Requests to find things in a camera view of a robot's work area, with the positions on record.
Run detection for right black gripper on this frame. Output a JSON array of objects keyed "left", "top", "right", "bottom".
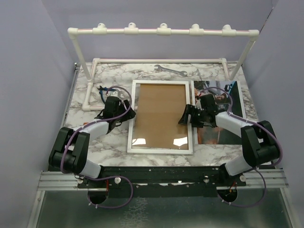
[{"left": 178, "top": 104, "right": 207, "bottom": 128}]

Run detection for white picture frame with photo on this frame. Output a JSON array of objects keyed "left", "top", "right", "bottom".
[{"left": 127, "top": 80, "right": 193, "bottom": 155}]

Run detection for brown frame backing board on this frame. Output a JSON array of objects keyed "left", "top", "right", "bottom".
[{"left": 132, "top": 84, "right": 189, "bottom": 150}]

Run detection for printed photo with mat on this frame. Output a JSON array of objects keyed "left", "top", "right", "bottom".
[{"left": 191, "top": 80, "right": 246, "bottom": 145}]

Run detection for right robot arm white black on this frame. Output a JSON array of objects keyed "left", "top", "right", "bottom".
[{"left": 179, "top": 94, "right": 283, "bottom": 186}]

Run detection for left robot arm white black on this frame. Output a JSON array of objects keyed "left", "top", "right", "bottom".
[{"left": 48, "top": 96, "right": 136, "bottom": 188}]

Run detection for silver open-end wrench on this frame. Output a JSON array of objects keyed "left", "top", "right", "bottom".
[{"left": 154, "top": 65, "right": 188, "bottom": 76}]

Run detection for white PVC pipe rack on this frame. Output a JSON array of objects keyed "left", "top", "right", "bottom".
[{"left": 67, "top": 22, "right": 260, "bottom": 111}]

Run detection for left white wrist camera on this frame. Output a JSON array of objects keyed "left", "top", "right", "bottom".
[{"left": 107, "top": 90, "right": 121, "bottom": 98}]

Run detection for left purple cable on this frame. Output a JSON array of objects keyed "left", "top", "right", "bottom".
[{"left": 60, "top": 85, "right": 134, "bottom": 210}]

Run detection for purple cable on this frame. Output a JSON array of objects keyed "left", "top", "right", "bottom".
[
  {"left": 60, "top": 85, "right": 134, "bottom": 210},
  {"left": 196, "top": 86, "right": 284, "bottom": 208}
]

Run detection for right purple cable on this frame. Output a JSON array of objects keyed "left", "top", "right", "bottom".
[{"left": 196, "top": 86, "right": 284, "bottom": 208}]

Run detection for blue handled pliers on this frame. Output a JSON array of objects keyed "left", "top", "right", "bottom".
[{"left": 97, "top": 85, "right": 115, "bottom": 104}]

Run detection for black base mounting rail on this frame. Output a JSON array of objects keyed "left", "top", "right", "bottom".
[{"left": 78, "top": 166, "right": 246, "bottom": 198}]

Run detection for aluminium extrusion rail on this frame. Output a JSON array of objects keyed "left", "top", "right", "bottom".
[{"left": 38, "top": 170, "right": 83, "bottom": 190}]

